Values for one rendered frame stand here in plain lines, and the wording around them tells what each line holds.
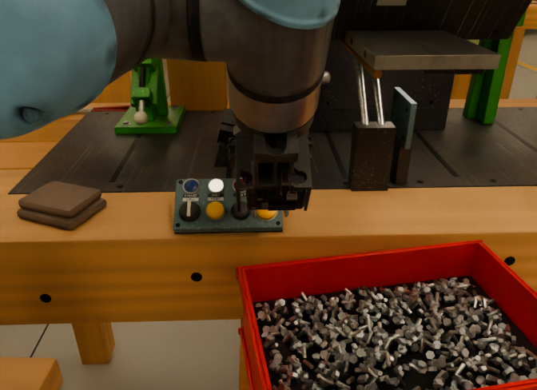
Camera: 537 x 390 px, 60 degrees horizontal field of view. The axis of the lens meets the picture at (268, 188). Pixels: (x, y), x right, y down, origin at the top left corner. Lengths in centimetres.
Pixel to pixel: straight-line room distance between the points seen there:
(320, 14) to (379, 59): 33
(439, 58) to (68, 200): 54
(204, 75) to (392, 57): 64
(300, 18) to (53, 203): 51
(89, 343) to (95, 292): 99
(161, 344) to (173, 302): 107
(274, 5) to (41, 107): 15
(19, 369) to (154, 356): 118
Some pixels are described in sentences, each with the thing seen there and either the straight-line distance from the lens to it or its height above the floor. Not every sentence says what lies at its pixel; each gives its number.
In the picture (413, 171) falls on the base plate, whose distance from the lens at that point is 85.
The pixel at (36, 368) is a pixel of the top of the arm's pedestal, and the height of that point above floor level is 85.
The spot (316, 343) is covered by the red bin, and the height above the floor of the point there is 88.
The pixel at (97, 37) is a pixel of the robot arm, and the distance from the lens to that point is 19.
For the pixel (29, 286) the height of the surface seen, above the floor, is 82.
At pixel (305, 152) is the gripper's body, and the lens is 45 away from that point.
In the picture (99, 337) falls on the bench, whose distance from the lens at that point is 168.
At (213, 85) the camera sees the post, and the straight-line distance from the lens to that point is 118.
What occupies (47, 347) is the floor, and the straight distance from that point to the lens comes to 189.
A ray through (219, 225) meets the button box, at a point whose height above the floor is 91.
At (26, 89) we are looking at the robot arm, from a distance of 17.
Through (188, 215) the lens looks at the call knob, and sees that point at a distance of 63.
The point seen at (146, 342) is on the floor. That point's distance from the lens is 179.
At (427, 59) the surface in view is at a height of 112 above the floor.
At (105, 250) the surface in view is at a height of 88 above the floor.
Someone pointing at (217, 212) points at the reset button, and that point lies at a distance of 63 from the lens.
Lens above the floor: 125
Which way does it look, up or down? 27 degrees down
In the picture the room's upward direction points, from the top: straight up
